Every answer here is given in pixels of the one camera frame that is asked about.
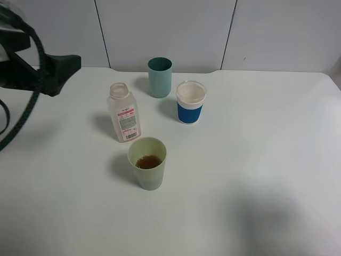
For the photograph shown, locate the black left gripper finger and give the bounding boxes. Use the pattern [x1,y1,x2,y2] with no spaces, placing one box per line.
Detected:
[36,54,82,97]

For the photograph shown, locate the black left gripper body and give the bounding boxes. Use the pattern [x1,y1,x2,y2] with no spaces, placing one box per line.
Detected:
[1,5,37,90]

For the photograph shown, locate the clear plastic drink bottle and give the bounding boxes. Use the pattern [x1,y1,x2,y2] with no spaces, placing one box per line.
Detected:
[107,83,141,143]

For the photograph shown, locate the teal plastic cup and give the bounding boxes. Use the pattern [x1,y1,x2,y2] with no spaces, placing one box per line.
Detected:
[148,57,173,98]

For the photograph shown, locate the light green plastic cup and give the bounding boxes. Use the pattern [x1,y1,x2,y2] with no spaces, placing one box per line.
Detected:
[128,137,167,190]

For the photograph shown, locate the blue sleeved paper cup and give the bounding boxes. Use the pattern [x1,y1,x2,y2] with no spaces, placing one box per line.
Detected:
[176,81,207,124]

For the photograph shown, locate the black braided cable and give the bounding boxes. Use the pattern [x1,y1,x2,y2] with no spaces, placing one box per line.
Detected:
[0,18,47,151]

